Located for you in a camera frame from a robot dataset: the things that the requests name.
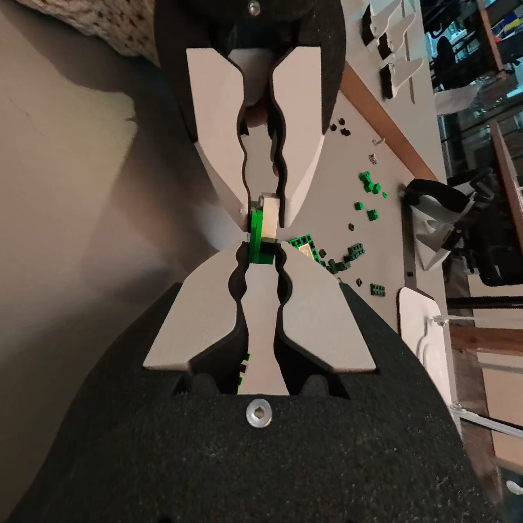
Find bright green lego pieces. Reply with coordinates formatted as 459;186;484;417
353;171;388;222

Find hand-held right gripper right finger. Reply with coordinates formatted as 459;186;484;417
274;242;377;374

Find spare hand-held gripper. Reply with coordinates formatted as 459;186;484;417
402;168;497;271

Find person's left forearm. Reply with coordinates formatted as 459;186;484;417
16;0;161;67

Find person's left hand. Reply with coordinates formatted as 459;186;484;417
246;104;270;128

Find green lego assembly white brick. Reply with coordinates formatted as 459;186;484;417
288;234;324;267

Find black office chair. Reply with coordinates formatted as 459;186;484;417
433;36;457;91
449;196;523;287

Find book stand with white base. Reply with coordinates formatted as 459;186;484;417
398;286;523;441

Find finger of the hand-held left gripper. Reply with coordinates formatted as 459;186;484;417
267;46;327;229
186;47;251;233

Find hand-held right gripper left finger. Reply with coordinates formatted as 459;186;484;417
142;240;250;373

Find scattered dark green lego pieces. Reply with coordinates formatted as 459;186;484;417
318;118;366;287

